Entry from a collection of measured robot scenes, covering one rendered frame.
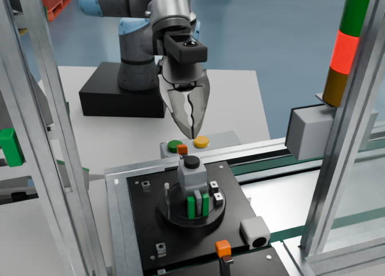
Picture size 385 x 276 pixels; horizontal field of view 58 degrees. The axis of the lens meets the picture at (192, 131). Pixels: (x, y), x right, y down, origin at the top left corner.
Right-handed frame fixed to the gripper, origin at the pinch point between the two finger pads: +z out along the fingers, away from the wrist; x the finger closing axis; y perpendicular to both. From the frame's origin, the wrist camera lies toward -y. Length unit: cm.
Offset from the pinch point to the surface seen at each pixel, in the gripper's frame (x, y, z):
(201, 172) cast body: -1.2, 3.6, 7.4
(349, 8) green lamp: -16.5, -23.6, -9.9
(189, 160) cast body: 0.5, 4.8, 4.8
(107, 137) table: 15, 54, -7
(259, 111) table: -38, 56, -8
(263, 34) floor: -190, 335, -133
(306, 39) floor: -231, 311, -112
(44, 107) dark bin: 21.9, -8.5, -6.0
